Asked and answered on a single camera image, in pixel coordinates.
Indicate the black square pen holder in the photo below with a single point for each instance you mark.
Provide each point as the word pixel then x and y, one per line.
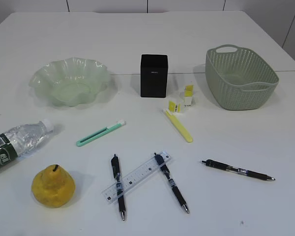
pixel 154 73

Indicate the black pen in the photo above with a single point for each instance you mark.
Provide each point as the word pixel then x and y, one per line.
pixel 119 187
pixel 164 169
pixel 239 171

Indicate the black pen right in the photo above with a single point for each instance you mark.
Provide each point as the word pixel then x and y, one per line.
pixel 239 171

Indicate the transparent plastic ruler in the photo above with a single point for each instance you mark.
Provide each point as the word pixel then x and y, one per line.
pixel 135 177

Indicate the yellow utility knife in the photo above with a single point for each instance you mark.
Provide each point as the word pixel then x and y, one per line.
pixel 178 125

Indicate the black pen middle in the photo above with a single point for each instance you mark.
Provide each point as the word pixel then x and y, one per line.
pixel 164 169

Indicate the green wavy glass plate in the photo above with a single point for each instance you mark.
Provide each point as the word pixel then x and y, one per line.
pixel 70 82

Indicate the yellow pear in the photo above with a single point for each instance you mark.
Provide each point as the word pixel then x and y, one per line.
pixel 53 186

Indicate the green woven plastic basket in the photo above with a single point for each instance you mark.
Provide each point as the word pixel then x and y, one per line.
pixel 238 78

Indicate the clear water bottle green label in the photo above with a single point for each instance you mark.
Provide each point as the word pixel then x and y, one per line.
pixel 23 139

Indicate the green utility knife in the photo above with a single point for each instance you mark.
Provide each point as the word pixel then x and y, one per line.
pixel 100 133

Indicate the black pen left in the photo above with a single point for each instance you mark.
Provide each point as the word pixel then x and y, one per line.
pixel 119 187

